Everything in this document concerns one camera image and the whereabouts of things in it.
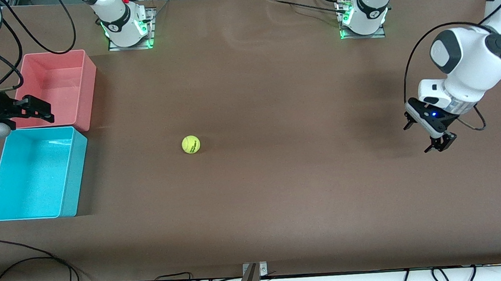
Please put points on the pink plastic bin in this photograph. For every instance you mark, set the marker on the pink plastic bin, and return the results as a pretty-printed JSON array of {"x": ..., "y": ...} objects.
[{"x": 65, "y": 83}]

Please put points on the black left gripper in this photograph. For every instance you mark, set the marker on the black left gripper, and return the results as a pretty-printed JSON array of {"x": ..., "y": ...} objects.
[{"x": 444, "y": 123}]

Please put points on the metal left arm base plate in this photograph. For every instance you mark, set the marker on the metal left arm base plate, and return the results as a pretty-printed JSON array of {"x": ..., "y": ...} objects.
[{"x": 366, "y": 36}]

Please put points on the blue plastic bin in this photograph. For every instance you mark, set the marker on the blue plastic bin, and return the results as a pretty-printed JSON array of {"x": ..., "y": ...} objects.
[{"x": 32, "y": 177}]

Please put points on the small metal table bracket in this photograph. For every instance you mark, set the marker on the small metal table bracket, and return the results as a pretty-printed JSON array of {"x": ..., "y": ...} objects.
[{"x": 263, "y": 269}]

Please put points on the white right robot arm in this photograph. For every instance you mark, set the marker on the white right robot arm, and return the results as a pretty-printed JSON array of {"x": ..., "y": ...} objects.
[{"x": 118, "y": 22}]

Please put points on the yellow-green tennis ball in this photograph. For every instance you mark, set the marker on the yellow-green tennis ball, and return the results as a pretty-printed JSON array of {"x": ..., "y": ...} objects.
[{"x": 191, "y": 144}]

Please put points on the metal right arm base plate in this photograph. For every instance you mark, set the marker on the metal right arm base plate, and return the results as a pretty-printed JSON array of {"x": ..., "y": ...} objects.
[{"x": 153, "y": 37}]

